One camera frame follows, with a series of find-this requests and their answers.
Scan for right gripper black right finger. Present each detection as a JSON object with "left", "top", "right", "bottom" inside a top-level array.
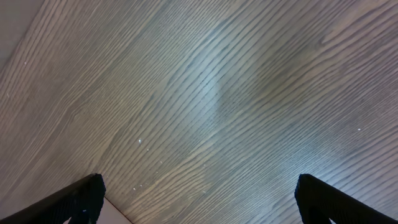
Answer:
[{"left": 294, "top": 174, "right": 397, "bottom": 224}]

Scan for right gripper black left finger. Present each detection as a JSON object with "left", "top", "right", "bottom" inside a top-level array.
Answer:
[{"left": 1, "top": 174, "right": 106, "bottom": 224}]

